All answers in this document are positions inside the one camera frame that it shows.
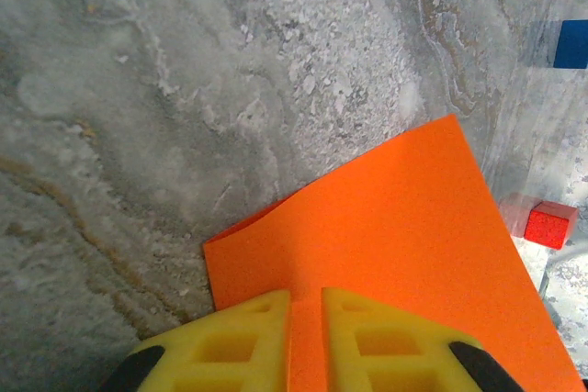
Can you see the small reddish pink cube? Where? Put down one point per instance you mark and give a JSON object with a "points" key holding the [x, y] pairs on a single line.
{"points": [[546, 229]]}

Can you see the small blue cube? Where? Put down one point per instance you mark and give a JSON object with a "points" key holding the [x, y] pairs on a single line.
{"points": [[572, 43]]}

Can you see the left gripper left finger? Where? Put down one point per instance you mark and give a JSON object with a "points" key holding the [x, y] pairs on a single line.
{"points": [[229, 355]]}

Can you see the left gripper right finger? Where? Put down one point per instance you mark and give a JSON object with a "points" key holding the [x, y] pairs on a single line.
{"points": [[390, 355]]}

